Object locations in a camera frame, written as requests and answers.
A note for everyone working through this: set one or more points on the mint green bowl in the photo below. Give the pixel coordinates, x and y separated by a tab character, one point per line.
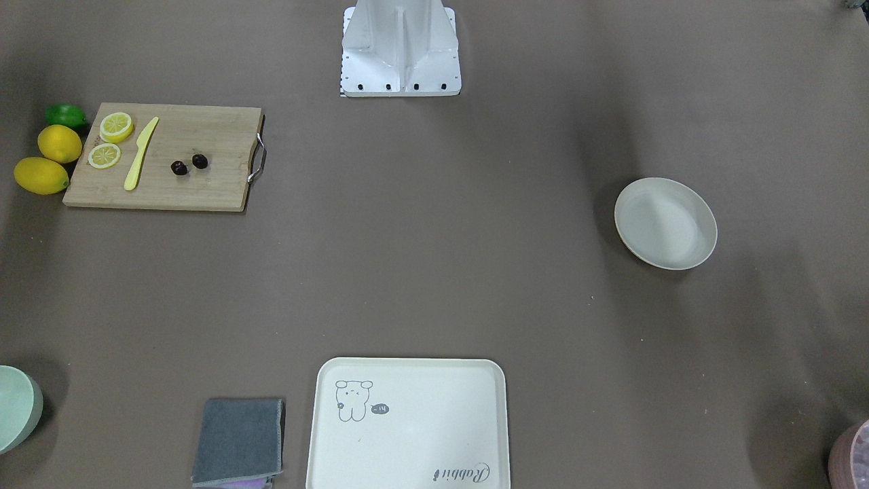
21	406

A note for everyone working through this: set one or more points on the pink bowl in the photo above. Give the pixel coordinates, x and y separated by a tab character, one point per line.
848	459

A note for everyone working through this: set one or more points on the grey folded cloth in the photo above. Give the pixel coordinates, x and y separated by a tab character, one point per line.
238	439

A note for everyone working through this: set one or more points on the thin lemon slice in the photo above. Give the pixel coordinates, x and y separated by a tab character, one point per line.
104	155

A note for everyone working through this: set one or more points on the purple cloth under grey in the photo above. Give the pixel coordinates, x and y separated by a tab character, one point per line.
257	483

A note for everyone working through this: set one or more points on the yellow lemon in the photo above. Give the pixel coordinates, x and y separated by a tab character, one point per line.
60	144
41	175

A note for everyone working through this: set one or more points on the green lime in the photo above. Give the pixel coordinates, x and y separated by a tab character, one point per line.
67	115

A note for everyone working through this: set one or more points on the wooden cutting board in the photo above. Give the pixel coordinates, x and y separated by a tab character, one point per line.
228	136

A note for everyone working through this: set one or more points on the lower yellow lemon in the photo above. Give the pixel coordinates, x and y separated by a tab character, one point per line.
41	175

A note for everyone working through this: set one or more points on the white round plate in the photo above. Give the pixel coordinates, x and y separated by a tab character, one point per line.
665	223

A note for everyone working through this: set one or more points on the yellow plastic knife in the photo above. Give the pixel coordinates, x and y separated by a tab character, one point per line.
142	144

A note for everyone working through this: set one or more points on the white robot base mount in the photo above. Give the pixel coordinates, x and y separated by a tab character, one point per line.
399	48

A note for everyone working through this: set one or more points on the cream rabbit tray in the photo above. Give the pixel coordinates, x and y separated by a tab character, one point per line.
409	423

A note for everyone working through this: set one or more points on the thick lemon slice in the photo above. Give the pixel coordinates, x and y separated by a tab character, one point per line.
116	127

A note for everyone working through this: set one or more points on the upper yellow lemon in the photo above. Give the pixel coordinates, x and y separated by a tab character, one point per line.
60	144

